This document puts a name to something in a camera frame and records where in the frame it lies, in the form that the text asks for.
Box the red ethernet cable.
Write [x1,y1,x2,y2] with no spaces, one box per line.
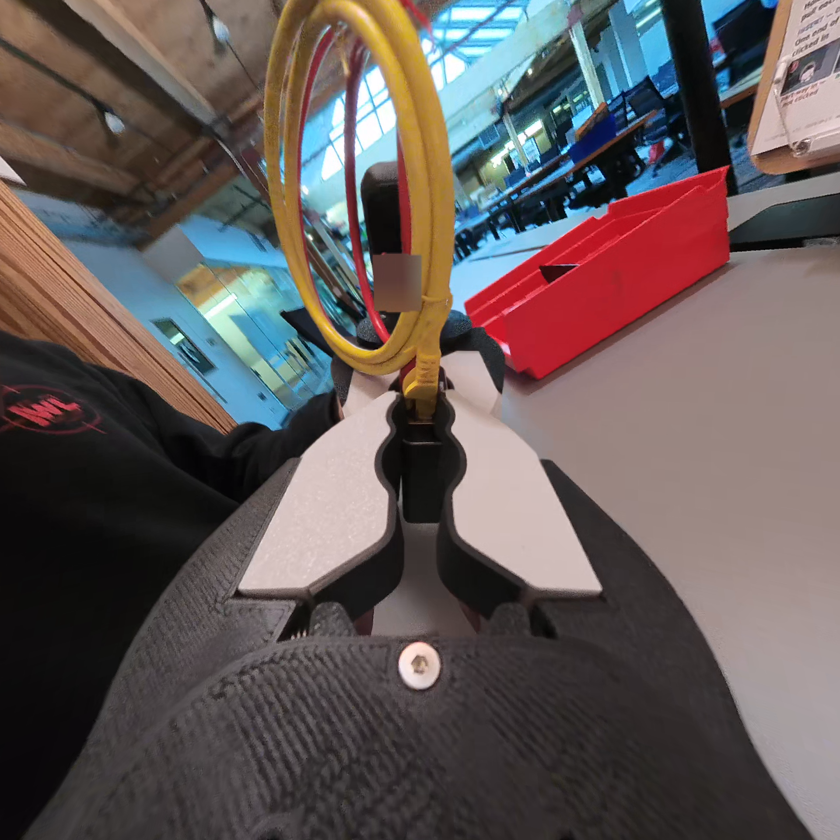
[298,0,434,345]

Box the blue storage bin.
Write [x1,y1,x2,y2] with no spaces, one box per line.
[567,118,619,165]

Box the person's black sweatshirt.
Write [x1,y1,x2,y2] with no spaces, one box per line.
[0,331,237,840]

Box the white desk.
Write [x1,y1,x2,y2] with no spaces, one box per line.
[449,217,611,296]

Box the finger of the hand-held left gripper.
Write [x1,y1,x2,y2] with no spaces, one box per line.
[343,367,400,422]
[441,351,503,421]

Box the printed instruction sheet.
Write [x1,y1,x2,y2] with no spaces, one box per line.
[748,0,840,175]

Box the red plastic bin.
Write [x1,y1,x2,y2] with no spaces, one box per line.
[465,165,731,382]

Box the black pole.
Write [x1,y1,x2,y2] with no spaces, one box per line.
[663,0,732,178]

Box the black port adapter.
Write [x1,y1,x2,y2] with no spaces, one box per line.
[400,420,455,524]

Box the wood-top office desk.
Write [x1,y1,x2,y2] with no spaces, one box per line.
[505,108,660,217]

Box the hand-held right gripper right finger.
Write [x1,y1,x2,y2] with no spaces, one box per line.
[436,394,605,621]

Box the black office chair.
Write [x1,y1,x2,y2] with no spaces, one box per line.
[281,308,336,358]

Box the black flat pad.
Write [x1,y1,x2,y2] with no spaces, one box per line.
[725,190,840,247]

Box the person's left forearm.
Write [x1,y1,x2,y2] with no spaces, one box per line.
[217,390,342,506]

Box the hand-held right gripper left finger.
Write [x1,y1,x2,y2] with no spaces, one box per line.
[238,391,406,621]

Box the yellow ethernet cable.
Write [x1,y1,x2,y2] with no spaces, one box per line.
[264,0,455,421]

